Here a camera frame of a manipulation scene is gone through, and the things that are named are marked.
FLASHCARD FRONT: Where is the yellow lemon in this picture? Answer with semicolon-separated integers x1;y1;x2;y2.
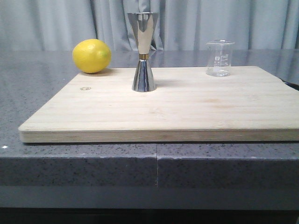
72;39;112;74

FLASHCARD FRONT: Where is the light wooden cutting board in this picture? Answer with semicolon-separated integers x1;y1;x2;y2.
19;66;299;143

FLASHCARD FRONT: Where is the steel double jigger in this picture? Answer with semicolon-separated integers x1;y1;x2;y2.
128;12;158;92

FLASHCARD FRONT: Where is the clear glass beaker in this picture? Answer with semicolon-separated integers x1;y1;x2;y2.
206;40;235;77

